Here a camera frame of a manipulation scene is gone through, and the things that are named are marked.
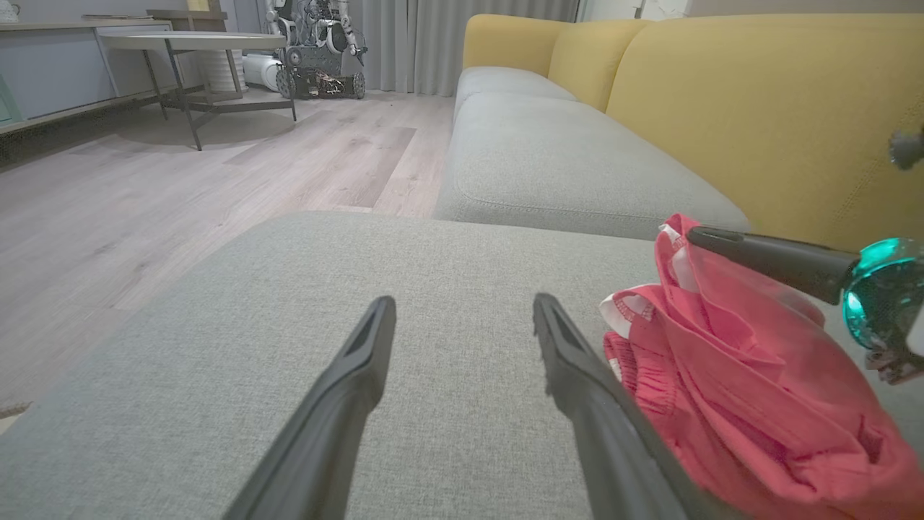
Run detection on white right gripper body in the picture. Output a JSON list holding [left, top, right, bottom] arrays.
[[841, 237, 924, 386]]

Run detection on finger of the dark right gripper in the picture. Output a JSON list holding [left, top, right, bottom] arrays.
[[686, 225, 862, 306]]

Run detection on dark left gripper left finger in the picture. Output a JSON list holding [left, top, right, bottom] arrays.
[[224, 295, 397, 520]]

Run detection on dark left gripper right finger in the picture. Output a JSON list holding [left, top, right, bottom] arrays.
[[533, 292, 691, 520]]

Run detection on red shorts white stripes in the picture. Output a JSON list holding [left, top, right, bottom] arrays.
[[598, 212, 924, 520]]

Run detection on large yellow sofa back cushion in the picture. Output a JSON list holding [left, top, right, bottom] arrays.
[[604, 12, 924, 254]]

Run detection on long grey sofa seat cushion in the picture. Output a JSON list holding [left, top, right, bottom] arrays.
[[432, 91, 752, 243]]

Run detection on small yellow sofa back cushion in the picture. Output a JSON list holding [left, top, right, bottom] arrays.
[[546, 19, 655, 113]]

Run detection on short grey sofa seat cushion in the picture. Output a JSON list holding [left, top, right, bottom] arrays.
[[453, 66, 579, 121]]

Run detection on yellow sofa armrest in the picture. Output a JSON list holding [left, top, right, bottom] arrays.
[[461, 14, 572, 77]]

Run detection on white round device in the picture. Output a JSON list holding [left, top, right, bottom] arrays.
[[241, 51, 284, 93]]

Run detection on white ribbed cylinder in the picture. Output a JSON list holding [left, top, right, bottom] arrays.
[[196, 49, 248, 94]]

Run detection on white black humanoid robot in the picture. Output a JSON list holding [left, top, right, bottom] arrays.
[[299, 0, 370, 60]]

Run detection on round grey coffee table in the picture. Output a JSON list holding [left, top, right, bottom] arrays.
[[97, 30, 299, 152]]

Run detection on light green tv cabinet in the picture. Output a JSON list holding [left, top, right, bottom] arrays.
[[0, 19, 175, 139]]

